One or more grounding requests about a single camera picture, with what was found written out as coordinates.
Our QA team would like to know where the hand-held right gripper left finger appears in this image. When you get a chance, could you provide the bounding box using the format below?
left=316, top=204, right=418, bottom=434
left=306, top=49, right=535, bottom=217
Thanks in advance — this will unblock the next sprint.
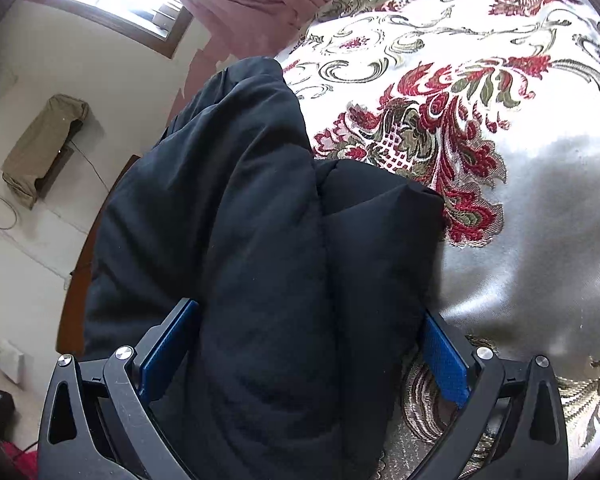
left=37, top=298, right=201, bottom=480

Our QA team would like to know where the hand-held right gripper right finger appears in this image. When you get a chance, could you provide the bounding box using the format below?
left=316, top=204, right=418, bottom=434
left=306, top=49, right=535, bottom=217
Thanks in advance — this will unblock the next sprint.
left=422, top=307, right=569, bottom=480

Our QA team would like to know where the black padded jacket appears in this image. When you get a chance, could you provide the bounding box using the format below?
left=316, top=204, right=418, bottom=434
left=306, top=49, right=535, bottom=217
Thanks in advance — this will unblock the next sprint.
left=82, top=56, right=447, bottom=480

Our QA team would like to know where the floral cream and red bedspread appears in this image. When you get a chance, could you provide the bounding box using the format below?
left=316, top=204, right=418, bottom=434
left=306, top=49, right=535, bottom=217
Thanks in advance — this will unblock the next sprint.
left=274, top=0, right=600, bottom=480

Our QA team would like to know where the pink curtain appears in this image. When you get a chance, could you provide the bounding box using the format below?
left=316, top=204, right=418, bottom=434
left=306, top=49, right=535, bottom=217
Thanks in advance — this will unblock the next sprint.
left=172, top=0, right=376, bottom=58

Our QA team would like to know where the wooden bed frame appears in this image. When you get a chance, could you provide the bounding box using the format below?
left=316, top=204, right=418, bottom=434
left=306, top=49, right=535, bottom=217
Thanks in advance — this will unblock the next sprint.
left=56, top=154, right=142, bottom=357

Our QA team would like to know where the white wall socket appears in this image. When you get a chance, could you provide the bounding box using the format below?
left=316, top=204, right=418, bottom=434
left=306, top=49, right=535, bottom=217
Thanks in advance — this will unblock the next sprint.
left=0, top=336, right=25, bottom=387

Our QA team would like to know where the thin wall cable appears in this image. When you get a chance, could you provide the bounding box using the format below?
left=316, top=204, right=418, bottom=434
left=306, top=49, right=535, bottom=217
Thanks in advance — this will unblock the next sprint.
left=67, top=139, right=113, bottom=193

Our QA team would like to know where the black wall-mounted device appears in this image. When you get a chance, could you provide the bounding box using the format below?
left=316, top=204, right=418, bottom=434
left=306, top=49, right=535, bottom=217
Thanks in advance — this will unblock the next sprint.
left=34, top=119, right=87, bottom=197

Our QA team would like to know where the cloth-covered wall box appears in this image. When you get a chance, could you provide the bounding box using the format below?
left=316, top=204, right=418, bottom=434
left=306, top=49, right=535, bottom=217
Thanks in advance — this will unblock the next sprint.
left=2, top=93, right=90, bottom=210

